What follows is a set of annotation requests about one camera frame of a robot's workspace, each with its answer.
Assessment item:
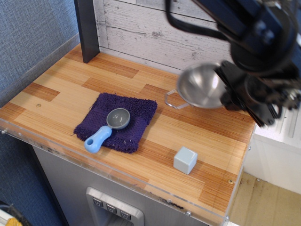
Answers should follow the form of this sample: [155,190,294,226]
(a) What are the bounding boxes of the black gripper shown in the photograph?
[215,61,301,127]

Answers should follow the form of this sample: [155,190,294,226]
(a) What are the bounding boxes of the small steel bowl with handle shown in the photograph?
[165,63,226,109]

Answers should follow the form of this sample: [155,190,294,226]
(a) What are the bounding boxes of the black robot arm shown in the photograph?
[182,0,301,126]

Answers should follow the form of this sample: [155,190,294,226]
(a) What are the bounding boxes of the pale grey block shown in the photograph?
[173,146,198,175]

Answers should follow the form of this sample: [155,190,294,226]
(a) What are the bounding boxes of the white toy sink unit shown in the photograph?
[244,109,301,194]

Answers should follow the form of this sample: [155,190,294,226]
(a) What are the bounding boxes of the purple towel cloth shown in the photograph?
[74,93,158,153]

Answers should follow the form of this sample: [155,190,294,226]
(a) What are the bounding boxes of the blue grey measuring scoop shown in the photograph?
[84,108,130,153]

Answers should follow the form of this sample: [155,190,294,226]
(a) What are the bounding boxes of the clear acrylic edge guard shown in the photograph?
[0,114,254,226]

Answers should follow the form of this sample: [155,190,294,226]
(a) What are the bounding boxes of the steel button panel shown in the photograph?
[86,187,144,226]

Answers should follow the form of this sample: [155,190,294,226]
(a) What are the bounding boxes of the yellow black object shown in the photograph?
[0,204,31,226]

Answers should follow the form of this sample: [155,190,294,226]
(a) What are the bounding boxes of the dark grey left post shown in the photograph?
[74,0,100,63]

